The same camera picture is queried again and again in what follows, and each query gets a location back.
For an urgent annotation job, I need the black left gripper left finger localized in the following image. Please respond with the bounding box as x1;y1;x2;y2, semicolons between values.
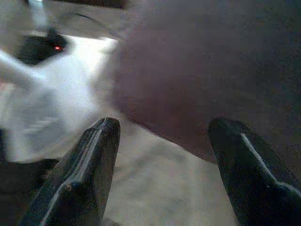
20;117;121;226

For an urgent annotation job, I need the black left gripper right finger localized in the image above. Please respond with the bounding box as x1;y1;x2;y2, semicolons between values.
208;117;301;226

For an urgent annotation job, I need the dark grey fabric sofa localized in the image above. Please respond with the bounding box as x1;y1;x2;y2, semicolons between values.
112;0;301;189

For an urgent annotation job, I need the small white table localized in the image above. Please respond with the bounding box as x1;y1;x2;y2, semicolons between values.
65;35;119;95

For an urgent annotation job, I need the black power strip red light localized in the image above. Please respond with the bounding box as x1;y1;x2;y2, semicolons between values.
16;30;70;66

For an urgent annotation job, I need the dark brown wooden cabinet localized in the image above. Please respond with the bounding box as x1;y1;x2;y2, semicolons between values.
54;0;129;9

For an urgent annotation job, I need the thin black power cable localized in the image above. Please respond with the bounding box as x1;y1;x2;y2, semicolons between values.
75;13;118;38

